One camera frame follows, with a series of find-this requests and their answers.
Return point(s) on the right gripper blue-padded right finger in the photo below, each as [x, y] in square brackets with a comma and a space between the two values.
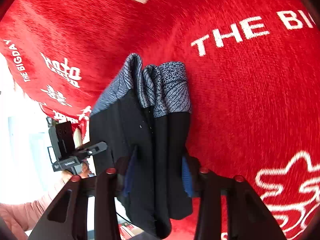
[190, 175]

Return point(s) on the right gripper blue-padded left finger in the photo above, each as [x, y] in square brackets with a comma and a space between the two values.
[125, 167]

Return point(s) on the black pants with grey waistband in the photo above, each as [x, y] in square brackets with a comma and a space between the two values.
[147, 109]

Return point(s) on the pink sleeve forearm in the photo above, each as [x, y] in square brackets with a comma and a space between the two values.
[23, 217]

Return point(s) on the person's left hand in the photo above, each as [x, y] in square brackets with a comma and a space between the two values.
[83, 169]

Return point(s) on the red blanket with white characters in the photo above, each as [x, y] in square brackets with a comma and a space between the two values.
[252, 68]

